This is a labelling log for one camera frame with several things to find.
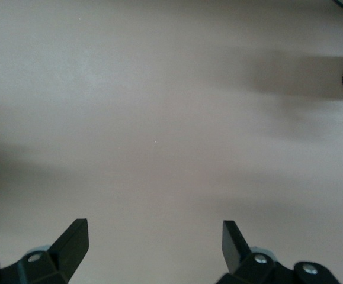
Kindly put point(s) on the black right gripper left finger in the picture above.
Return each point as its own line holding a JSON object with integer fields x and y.
{"x": 70, "y": 251}

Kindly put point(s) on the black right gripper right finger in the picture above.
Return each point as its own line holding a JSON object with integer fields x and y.
{"x": 237, "y": 254}

